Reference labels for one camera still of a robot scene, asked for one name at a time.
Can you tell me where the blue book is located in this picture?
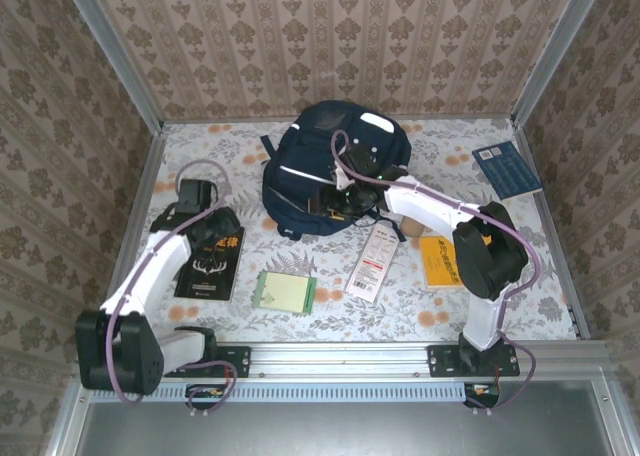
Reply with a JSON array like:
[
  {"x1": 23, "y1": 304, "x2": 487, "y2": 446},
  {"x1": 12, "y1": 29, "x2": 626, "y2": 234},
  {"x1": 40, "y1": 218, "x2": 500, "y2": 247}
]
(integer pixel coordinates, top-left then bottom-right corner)
[{"x1": 471, "y1": 140, "x2": 544, "y2": 201}]

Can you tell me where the aluminium frame post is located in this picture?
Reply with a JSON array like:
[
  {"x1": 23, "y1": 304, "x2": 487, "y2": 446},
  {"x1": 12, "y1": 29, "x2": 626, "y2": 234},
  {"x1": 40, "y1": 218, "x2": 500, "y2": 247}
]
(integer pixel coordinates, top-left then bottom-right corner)
[
  {"x1": 510, "y1": 0, "x2": 609, "y2": 127},
  {"x1": 56, "y1": 0, "x2": 166, "y2": 135}
]

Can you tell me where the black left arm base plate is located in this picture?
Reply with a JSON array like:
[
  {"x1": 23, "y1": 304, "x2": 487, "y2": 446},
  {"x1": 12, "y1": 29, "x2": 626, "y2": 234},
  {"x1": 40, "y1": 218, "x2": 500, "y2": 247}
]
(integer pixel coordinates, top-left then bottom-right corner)
[{"x1": 162, "y1": 344, "x2": 251, "y2": 379}]

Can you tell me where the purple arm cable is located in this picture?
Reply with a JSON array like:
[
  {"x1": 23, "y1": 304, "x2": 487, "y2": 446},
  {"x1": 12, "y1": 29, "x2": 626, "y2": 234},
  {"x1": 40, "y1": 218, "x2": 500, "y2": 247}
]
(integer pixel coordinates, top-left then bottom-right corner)
[
  {"x1": 107, "y1": 159, "x2": 239, "y2": 417},
  {"x1": 329, "y1": 128, "x2": 544, "y2": 417}
]

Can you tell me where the aluminium right frame post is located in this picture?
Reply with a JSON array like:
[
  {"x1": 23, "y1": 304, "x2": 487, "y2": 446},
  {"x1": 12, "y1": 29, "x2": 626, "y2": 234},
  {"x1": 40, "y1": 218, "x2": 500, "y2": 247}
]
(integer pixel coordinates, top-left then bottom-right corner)
[{"x1": 510, "y1": 0, "x2": 609, "y2": 127}]

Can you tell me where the aluminium left frame post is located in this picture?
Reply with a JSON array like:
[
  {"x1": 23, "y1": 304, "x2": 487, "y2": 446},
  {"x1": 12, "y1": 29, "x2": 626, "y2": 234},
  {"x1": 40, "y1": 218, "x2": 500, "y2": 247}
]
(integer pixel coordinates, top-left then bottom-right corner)
[{"x1": 56, "y1": 0, "x2": 166, "y2": 135}]

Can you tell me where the white ruler set package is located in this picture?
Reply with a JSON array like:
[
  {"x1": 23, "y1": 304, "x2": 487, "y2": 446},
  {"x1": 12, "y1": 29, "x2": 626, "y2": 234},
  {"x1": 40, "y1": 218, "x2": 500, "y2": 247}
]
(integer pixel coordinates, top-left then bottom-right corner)
[{"x1": 344, "y1": 223, "x2": 403, "y2": 305}]

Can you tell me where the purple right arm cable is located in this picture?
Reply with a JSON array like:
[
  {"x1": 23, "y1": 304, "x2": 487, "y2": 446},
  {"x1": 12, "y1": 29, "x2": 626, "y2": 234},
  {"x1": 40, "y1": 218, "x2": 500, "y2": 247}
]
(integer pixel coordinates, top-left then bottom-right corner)
[{"x1": 329, "y1": 128, "x2": 544, "y2": 417}]

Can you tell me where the aluminium left side rail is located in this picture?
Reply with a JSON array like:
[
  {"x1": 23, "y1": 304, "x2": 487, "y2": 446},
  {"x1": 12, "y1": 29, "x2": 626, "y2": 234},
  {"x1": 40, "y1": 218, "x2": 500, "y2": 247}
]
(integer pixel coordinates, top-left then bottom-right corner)
[{"x1": 94, "y1": 123, "x2": 169, "y2": 343}]

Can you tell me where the green notepad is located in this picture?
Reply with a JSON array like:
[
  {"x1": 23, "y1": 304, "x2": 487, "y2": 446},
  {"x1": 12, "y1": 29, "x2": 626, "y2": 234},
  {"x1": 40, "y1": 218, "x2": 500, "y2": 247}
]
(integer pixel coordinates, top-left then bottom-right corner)
[{"x1": 252, "y1": 270, "x2": 318, "y2": 317}]

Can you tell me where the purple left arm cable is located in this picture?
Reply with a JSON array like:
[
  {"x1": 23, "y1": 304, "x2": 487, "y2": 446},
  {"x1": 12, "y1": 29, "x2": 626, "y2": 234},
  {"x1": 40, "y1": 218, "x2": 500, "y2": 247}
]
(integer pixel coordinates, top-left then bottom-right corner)
[{"x1": 107, "y1": 159, "x2": 239, "y2": 417}]

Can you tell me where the navy blue backpack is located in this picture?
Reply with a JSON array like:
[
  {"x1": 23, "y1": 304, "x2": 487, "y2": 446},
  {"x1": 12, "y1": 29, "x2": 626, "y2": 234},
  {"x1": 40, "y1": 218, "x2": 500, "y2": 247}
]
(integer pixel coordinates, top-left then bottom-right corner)
[{"x1": 259, "y1": 99, "x2": 414, "y2": 242}]

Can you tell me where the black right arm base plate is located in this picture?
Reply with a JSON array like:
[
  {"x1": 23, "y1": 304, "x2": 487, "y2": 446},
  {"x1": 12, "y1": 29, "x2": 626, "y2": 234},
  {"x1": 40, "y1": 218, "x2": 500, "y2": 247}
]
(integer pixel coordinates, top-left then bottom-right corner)
[{"x1": 426, "y1": 344, "x2": 521, "y2": 379}]

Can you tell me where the slotted grey cable duct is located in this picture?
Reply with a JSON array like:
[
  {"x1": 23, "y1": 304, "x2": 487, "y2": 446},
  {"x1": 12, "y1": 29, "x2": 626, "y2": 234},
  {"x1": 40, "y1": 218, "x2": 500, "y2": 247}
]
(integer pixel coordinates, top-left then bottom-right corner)
[{"x1": 91, "y1": 381, "x2": 474, "y2": 403}]

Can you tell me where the aluminium front frame rail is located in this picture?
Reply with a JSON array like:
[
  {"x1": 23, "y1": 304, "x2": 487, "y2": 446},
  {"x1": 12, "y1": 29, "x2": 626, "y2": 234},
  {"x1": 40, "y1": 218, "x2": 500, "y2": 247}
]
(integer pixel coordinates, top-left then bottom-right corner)
[{"x1": 73, "y1": 339, "x2": 614, "y2": 377}]

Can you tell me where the black cable port with wires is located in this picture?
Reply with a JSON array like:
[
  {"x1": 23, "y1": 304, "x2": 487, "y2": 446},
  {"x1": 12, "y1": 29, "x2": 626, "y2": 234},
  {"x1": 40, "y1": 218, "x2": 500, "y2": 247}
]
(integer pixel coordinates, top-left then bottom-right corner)
[
  {"x1": 185, "y1": 383, "x2": 225, "y2": 411},
  {"x1": 463, "y1": 381, "x2": 501, "y2": 410}
]

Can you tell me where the black book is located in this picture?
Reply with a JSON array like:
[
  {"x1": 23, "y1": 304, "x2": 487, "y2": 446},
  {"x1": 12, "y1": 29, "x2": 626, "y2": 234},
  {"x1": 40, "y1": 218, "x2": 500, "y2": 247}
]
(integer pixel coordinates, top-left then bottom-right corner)
[{"x1": 173, "y1": 225, "x2": 246, "y2": 303}]

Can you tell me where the yellow book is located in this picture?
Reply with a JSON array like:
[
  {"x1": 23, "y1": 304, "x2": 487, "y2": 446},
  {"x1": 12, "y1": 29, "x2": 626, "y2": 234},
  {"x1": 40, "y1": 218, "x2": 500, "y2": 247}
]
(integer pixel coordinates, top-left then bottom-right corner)
[{"x1": 418, "y1": 234, "x2": 469, "y2": 291}]

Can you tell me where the grey metal panel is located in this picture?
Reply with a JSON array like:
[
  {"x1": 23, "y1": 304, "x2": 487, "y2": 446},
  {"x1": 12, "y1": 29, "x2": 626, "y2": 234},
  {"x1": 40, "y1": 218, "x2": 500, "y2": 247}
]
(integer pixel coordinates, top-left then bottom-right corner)
[{"x1": 47, "y1": 379, "x2": 640, "y2": 456}]

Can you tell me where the floral tablecloth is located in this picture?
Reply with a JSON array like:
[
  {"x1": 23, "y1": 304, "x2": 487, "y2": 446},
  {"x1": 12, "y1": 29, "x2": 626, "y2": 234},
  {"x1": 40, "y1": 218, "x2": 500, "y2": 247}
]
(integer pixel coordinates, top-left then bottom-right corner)
[{"x1": 113, "y1": 118, "x2": 581, "y2": 343}]

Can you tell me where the aluminium right side rail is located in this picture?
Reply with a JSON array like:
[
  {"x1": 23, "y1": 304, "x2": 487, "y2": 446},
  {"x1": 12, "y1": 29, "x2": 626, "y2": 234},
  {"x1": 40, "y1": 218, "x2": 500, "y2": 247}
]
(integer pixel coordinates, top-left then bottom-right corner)
[{"x1": 512, "y1": 120, "x2": 591, "y2": 341}]

